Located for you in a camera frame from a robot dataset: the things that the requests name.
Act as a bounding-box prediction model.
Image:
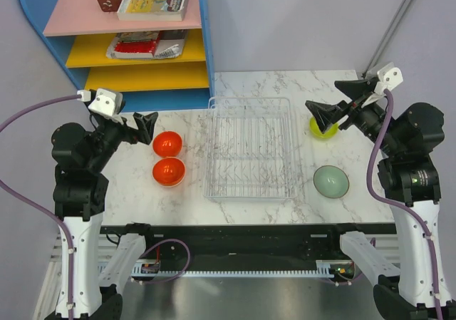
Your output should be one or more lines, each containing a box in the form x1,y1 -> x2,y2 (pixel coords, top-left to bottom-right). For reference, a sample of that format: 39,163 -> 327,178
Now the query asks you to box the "pale green ceramic bowl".
313,165 -> 350,199

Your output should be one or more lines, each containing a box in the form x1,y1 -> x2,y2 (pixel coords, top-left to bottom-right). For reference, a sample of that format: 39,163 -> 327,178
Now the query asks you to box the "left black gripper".
87,110 -> 157,170

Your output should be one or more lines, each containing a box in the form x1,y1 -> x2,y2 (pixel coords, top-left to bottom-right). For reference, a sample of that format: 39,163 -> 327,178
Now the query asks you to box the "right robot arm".
306,78 -> 455,319

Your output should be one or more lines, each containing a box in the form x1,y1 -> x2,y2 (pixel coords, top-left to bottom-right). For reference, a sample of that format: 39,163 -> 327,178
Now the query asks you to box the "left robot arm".
49,112 -> 158,319

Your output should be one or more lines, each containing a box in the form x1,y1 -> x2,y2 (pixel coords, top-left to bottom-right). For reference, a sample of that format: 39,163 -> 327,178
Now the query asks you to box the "yellow-green bowl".
309,117 -> 338,140

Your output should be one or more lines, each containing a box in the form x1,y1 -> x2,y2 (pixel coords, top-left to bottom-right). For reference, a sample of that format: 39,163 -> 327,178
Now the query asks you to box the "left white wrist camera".
88,88 -> 123,123

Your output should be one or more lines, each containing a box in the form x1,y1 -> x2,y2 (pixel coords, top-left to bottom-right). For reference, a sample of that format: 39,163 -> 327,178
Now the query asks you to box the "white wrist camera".
363,62 -> 403,107
88,88 -> 123,123

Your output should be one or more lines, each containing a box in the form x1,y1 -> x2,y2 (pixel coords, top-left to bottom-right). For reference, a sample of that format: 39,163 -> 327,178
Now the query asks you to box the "blue shelf unit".
19,0 -> 214,111

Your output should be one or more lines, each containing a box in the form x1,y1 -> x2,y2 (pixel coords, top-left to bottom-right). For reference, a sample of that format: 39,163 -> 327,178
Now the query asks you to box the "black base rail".
99,222 -> 398,273

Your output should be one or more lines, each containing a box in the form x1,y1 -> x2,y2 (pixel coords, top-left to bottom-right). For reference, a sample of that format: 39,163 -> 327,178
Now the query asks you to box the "aluminium corner post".
358,0 -> 415,78

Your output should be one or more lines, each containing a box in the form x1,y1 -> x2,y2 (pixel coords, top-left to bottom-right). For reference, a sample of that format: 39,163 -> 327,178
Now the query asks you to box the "yellow cover book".
117,0 -> 187,22

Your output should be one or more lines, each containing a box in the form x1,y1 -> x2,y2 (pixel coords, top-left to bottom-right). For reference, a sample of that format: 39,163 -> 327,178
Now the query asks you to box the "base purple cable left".
130,238 -> 192,285

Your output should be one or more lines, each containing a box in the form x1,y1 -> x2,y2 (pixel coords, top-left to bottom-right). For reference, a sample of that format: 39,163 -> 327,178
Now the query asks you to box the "white wire dish rack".
203,96 -> 297,202

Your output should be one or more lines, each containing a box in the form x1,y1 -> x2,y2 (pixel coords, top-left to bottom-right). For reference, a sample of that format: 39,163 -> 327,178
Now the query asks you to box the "orange bowl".
152,157 -> 186,187
152,131 -> 183,158

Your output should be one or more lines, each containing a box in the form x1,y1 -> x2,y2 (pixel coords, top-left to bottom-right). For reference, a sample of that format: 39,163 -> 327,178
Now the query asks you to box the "red edged book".
113,31 -> 161,54

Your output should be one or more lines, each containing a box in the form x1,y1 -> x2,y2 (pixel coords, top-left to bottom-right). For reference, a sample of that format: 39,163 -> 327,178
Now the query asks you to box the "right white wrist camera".
363,62 -> 403,107

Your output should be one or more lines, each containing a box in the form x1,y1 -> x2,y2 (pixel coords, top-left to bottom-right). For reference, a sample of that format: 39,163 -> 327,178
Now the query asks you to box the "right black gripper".
307,77 -> 406,157

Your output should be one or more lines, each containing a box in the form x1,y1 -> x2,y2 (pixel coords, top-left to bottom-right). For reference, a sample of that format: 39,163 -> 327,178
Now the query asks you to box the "white slotted cable duct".
131,260 -> 353,279

